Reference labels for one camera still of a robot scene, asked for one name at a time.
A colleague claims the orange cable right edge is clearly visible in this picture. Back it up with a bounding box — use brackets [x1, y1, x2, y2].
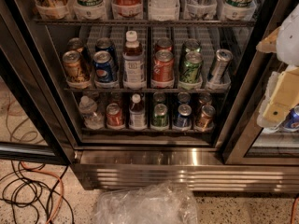
[290, 195, 299, 224]

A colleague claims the green can middle shelf front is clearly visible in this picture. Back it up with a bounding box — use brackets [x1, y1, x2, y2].
[179, 51, 203, 84]

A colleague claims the right glass fridge door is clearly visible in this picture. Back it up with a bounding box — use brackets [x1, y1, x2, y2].
[215, 0, 298, 165]

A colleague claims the steel fridge cabinet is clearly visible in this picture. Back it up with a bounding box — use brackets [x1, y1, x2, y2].
[0, 0, 299, 193]

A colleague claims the gold can shelf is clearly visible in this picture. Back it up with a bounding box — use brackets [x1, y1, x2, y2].
[67, 37, 91, 63]
[63, 50, 90, 83]

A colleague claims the tea bottle bottom shelf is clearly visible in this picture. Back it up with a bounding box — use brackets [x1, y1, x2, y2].
[129, 93, 146, 130]

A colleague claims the red can middle shelf front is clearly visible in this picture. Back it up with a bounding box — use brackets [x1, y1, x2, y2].
[152, 49, 174, 82]

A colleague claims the red can middle shelf rear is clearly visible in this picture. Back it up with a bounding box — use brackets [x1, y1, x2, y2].
[154, 37, 173, 51]

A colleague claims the red can bottom shelf front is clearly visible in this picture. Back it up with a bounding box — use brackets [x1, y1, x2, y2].
[106, 103, 124, 128]

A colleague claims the green can shelf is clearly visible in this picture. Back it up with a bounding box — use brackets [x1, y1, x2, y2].
[179, 51, 203, 84]
[180, 38, 202, 61]
[151, 104, 168, 128]
[152, 92, 166, 105]

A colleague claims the blue can bottom shelf rear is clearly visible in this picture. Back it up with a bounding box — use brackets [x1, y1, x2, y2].
[177, 92, 191, 105]

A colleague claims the red can shelf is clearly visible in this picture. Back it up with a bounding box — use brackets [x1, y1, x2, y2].
[152, 49, 174, 82]
[154, 37, 173, 51]
[106, 103, 124, 128]

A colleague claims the blue pepsi can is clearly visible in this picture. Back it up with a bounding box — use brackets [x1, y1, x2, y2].
[95, 37, 118, 63]
[93, 50, 117, 83]

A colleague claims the glass fridge door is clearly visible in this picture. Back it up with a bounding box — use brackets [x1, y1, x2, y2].
[0, 3, 75, 165]
[215, 0, 298, 165]

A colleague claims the orange cable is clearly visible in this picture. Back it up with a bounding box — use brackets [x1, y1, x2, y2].
[20, 161, 65, 224]

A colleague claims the brown can bottom shelf front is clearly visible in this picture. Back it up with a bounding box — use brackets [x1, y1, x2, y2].
[195, 105, 216, 131]

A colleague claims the blue pepsi can rear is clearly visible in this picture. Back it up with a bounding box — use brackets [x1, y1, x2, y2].
[95, 37, 118, 63]

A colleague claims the green can middle shelf rear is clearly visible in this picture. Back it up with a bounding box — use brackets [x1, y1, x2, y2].
[180, 38, 202, 61]

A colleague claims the brown can shelf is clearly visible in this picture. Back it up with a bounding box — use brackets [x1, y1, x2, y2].
[195, 105, 216, 131]
[198, 92, 212, 108]

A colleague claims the tea bottle middle shelf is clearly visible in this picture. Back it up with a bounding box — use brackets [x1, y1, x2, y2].
[122, 30, 146, 89]

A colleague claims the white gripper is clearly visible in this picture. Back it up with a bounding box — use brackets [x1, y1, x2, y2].
[256, 4, 299, 125]

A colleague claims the gold can middle shelf rear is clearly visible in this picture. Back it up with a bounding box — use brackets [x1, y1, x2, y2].
[67, 37, 91, 63]

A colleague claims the left glass fridge door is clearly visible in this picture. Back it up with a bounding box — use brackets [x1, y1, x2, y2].
[0, 3, 75, 165]

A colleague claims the tea bottle shelf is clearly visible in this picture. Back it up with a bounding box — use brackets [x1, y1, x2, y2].
[122, 30, 146, 89]
[129, 93, 146, 130]

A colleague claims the gold can middle shelf front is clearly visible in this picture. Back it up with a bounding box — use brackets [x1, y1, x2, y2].
[63, 50, 90, 83]

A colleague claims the green can bottom shelf front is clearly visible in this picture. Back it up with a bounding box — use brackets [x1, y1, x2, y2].
[151, 104, 168, 128]

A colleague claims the clear plastic bag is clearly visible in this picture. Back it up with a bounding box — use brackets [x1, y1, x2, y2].
[94, 182, 198, 224]

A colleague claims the green can bottom shelf rear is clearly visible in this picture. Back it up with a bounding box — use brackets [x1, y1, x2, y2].
[152, 92, 166, 105]

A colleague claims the black cable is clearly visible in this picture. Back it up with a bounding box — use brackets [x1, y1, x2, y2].
[0, 160, 76, 224]

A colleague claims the blue pepsi can front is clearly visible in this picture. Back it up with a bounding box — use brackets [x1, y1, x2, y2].
[93, 50, 117, 83]

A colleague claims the blue can behind right door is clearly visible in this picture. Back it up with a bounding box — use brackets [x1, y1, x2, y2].
[281, 105, 299, 132]

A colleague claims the blue can shelf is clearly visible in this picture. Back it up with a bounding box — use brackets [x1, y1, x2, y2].
[177, 92, 191, 105]
[173, 104, 192, 130]

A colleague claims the blue can bottom shelf front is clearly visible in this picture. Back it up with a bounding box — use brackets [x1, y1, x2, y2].
[173, 104, 192, 130]

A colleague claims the clear water bottle bottom shelf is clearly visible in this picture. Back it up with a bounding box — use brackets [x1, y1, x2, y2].
[78, 95, 104, 130]

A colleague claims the brown can bottom shelf rear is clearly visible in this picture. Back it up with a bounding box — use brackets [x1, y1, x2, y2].
[198, 92, 212, 108]

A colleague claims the slim silver can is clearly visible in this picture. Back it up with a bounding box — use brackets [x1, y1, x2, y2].
[207, 49, 233, 84]

